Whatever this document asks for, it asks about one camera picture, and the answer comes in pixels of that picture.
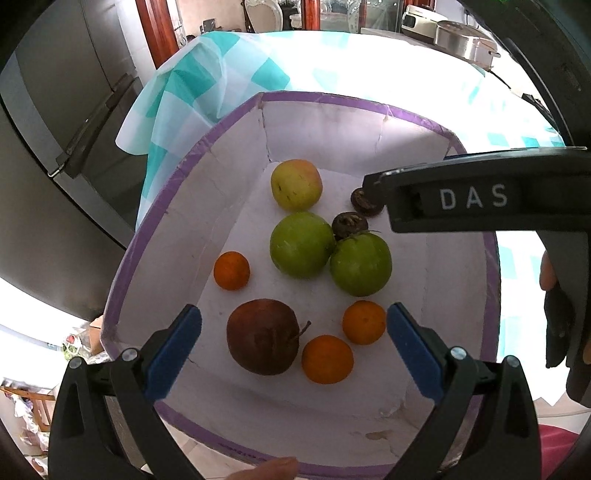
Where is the dark brown passion fruit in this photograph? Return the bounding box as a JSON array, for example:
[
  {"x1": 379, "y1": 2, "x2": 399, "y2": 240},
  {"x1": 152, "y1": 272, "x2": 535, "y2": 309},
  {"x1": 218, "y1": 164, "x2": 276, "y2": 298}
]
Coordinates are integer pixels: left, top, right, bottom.
[{"x1": 349, "y1": 188, "x2": 384, "y2": 217}]

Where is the dark red apple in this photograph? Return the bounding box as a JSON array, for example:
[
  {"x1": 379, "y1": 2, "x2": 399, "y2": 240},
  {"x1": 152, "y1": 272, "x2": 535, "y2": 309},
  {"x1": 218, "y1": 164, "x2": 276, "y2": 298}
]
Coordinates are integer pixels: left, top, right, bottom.
[{"x1": 226, "y1": 299, "x2": 311, "y2": 376}]

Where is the person's right hand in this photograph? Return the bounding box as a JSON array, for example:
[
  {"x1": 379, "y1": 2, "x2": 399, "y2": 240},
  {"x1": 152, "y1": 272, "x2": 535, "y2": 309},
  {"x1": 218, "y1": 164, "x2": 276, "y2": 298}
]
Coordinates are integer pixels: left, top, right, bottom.
[{"x1": 539, "y1": 251, "x2": 590, "y2": 408}]

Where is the person's left hand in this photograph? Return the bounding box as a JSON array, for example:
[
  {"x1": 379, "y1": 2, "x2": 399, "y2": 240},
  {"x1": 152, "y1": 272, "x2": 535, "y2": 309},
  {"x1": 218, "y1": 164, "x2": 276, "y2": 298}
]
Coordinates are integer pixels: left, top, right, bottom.
[{"x1": 226, "y1": 457, "x2": 300, "y2": 480}]

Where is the teal white checkered tablecloth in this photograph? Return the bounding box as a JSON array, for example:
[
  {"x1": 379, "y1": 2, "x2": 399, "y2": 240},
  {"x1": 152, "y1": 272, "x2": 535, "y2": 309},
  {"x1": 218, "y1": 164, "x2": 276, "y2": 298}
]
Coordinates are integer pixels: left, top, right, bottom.
[{"x1": 103, "y1": 32, "x2": 563, "y2": 350}]

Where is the silver roaster pan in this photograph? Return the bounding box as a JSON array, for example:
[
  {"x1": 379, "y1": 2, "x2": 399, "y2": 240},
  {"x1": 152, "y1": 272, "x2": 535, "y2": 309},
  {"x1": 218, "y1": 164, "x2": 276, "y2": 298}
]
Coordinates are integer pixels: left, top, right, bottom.
[{"x1": 434, "y1": 20, "x2": 500, "y2": 71}]

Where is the white box purple rim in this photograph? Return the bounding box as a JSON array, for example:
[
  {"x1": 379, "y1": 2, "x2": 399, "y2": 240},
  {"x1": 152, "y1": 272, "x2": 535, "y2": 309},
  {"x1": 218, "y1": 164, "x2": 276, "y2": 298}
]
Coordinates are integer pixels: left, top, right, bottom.
[{"x1": 102, "y1": 92, "x2": 500, "y2": 479}]

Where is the small orange tangerine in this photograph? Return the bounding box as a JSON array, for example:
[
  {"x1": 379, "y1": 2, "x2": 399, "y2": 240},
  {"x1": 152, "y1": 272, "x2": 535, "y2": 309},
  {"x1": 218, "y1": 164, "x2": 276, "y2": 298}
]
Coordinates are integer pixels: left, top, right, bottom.
[{"x1": 213, "y1": 251, "x2": 250, "y2": 291}]

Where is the green apple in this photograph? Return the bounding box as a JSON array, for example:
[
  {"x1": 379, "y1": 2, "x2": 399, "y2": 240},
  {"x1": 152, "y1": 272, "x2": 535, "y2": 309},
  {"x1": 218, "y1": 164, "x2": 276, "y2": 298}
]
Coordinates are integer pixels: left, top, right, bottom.
[
  {"x1": 329, "y1": 232, "x2": 393, "y2": 297},
  {"x1": 270, "y1": 212, "x2": 335, "y2": 279}
]

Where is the white toaster appliance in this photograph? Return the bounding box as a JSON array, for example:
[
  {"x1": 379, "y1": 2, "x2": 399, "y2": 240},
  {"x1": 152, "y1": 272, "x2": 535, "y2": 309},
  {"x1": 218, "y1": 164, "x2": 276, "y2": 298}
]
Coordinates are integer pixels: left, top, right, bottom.
[{"x1": 401, "y1": 5, "x2": 447, "y2": 44}]

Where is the dark grey refrigerator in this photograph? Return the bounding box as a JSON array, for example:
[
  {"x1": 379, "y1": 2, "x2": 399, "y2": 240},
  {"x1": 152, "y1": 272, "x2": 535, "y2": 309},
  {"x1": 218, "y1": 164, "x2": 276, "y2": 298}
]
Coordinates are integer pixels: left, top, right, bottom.
[{"x1": 1, "y1": 1, "x2": 147, "y2": 319}]

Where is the yellow red apple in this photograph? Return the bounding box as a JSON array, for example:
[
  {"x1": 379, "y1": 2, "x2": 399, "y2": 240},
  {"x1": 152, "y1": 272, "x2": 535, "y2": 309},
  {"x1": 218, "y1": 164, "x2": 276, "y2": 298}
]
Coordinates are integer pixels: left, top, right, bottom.
[{"x1": 270, "y1": 159, "x2": 324, "y2": 212}]

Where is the glass display cabinet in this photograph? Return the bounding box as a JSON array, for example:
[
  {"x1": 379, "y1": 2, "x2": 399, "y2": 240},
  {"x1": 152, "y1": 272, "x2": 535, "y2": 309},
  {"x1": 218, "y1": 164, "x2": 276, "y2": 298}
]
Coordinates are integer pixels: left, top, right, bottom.
[{"x1": 321, "y1": 0, "x2": 405, "y2": 33}]

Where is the white ornate chair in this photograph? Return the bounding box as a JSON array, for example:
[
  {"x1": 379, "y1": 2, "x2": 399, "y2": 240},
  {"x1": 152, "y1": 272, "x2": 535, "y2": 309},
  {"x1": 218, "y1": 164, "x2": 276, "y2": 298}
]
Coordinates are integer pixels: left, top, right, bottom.
[{"x1": 245, "y1": 0, "x2": 283, "y2": 33}]

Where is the red wooden door frame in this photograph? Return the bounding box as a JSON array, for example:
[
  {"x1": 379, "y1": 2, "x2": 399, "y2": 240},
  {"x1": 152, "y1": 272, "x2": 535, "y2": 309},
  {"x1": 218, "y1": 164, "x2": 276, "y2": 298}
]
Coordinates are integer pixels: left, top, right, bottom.
[{"x1": 135, "y1": 0, "x2": 179, "y2": 69}]

